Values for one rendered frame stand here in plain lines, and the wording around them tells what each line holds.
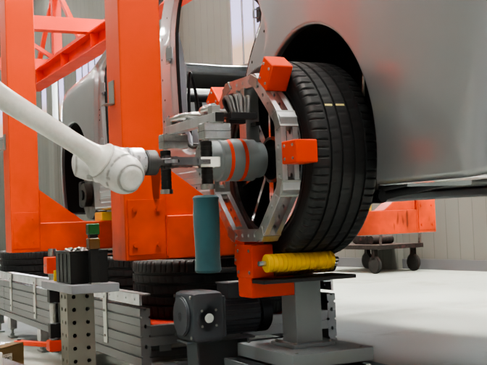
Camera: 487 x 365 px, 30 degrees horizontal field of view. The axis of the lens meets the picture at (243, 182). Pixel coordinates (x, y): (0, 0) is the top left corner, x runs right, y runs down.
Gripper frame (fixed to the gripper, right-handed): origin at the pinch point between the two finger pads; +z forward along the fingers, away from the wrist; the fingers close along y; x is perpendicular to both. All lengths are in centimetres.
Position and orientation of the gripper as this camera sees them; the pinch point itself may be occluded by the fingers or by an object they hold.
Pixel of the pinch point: (206, 162)
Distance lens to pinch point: 276.0
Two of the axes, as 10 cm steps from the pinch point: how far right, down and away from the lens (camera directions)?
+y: 4.4, -0.6, -9.0
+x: -0.4, -10.0, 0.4
